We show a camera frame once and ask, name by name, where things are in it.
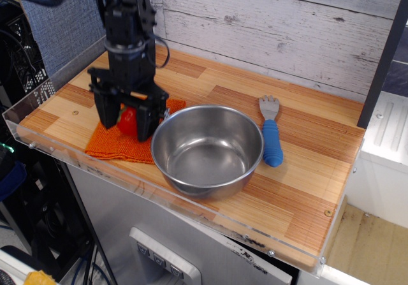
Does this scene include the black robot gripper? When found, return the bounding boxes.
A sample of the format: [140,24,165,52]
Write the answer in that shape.
[88,41,169,142]

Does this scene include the red toy strawberry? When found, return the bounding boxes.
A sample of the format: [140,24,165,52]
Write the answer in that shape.
[117,106,138,137]

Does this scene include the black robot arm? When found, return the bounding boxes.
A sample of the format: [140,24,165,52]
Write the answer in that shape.
[88,0,169,142]

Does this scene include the orange knitted towel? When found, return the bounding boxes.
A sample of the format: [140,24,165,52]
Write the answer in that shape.
[85,98,187,165]

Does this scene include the stainless steel bowl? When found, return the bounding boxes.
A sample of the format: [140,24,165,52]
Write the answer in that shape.
[150,105,264,200]

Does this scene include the clear acrylic table guard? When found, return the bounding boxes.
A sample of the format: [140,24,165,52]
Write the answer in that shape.
[1,20,363,278]

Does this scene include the silver toy fridge cabinet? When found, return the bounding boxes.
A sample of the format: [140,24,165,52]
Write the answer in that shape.
[68,166,299,284]

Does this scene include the black plastic crate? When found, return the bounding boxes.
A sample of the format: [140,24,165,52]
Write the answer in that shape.
[1,8,48,104]

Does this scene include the white ridged side counter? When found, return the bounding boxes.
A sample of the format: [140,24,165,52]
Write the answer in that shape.
[345,92,407,228]

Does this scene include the blue handled metal fork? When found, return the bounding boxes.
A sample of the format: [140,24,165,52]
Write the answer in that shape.
[259,95,284,168]

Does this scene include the dark grey right post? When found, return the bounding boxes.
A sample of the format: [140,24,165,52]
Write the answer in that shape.
[357,0,407,129]

